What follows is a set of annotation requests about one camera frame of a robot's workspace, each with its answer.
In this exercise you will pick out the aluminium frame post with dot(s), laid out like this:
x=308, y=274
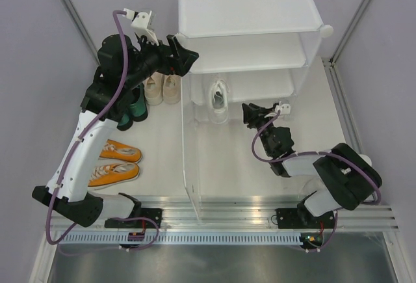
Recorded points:
x=354, y=22
x=80, y=26

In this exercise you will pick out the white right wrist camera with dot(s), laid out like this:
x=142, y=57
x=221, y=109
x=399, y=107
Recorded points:
x=279, y=109

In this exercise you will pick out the beige sneaker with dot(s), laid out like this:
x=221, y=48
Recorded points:
x=171, y=89
x=153, y=89

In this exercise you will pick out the green pointed shoe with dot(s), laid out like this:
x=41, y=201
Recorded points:
x=125, y=123
x=138, y=109

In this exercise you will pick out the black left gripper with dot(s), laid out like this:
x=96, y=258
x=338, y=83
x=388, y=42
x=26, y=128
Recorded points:
x=173, y=65

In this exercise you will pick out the beige sneaker right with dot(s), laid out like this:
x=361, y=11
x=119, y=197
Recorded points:
x=171, y=89

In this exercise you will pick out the white sneaker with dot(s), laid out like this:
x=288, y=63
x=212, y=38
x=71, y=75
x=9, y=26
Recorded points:
x=218, y=100
x=366, y=159

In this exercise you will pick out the green pointed shoe right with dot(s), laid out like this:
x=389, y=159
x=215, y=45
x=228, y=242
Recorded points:
x=138, y=109

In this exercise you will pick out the right aluminium frame post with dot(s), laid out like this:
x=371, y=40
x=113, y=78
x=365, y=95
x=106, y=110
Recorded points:
x=354, y=22

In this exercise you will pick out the orange sneaker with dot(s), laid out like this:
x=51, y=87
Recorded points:
x=119, y=151
x=111, y=174

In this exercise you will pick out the white slotted cable duct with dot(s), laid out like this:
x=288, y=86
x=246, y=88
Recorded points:
x=183, y=238

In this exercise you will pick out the left aluminium frame post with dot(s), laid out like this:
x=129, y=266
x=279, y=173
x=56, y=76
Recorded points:
x=80, y=26

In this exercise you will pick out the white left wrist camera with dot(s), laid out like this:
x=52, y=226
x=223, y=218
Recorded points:
x=141, y=23

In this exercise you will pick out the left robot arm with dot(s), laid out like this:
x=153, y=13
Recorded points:
x=122, y=68

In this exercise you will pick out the aluminium mounting rail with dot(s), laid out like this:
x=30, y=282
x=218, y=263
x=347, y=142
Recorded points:
x=254, y=213

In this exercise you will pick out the beige sneaker left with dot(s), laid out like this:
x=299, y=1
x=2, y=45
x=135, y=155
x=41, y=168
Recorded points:
x=153, y=89

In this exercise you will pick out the green pointed shoe left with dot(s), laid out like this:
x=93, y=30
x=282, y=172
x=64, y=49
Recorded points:
x=125, y=123

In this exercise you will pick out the orange sneaker lower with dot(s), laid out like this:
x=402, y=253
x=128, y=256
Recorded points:
x=111, y=174

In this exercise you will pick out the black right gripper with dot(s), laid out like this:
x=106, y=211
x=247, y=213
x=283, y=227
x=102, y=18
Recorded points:
x=253, y=111

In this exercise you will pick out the clear cabinet door panel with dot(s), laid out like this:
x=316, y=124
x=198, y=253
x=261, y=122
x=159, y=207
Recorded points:
x=191, y=176

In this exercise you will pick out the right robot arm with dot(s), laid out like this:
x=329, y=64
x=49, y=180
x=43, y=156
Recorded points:
x=347, y=178

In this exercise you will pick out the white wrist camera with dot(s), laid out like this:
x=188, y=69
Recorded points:
x=141, y=23
x=279, y=109

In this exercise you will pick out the white plastic shoe cabinet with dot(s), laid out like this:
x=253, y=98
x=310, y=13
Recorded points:
x=262, y=48

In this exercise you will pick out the orange sneaker upper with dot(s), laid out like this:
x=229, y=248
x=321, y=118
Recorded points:
x=119, y=151

